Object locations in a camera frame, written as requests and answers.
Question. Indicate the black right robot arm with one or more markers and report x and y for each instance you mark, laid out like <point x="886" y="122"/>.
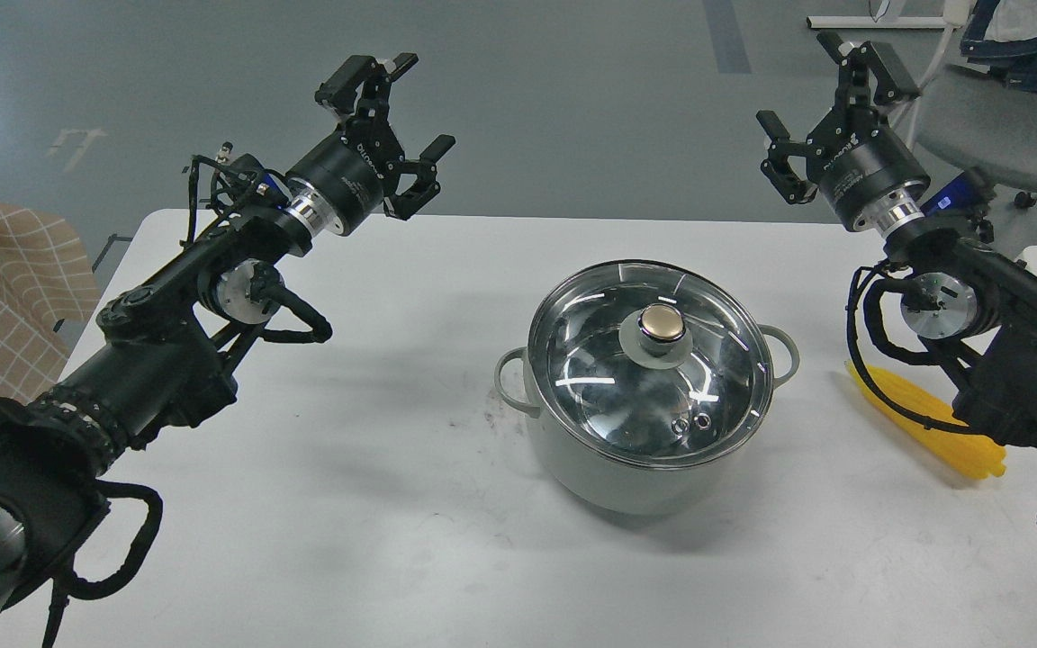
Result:
<point x="941" y="296"/>

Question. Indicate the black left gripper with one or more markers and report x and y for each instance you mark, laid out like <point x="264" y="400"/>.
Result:
<point x="360" y="167"/>

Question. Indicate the glass pot lid gold knob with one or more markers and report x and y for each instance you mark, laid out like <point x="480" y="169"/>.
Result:
<point x="651" y="365"/>

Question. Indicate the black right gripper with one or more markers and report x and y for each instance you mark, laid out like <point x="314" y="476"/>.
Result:
<point x="860" y="166"/>

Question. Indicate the white table leg base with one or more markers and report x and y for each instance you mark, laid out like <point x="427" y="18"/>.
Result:
<point x="821" y="23"/>

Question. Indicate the grey-green steel pot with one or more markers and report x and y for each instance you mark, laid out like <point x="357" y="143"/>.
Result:
<point x="610" y="484"/>

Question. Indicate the grey office chair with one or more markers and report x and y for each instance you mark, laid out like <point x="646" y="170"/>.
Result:
<point x="968" y="120"/>

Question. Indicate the yellow corn cob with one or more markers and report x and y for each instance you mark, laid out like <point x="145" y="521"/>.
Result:
<point x="974" y="456"/>

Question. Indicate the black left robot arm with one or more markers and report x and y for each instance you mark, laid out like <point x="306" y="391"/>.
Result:
<point x="173" y="343"/>

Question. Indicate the blue denim clothing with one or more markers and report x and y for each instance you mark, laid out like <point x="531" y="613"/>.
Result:
<point x="1002" y="37"/>

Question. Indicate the beige checkered cloth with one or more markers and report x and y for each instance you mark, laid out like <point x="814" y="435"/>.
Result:
<point x="45" y="276"/>

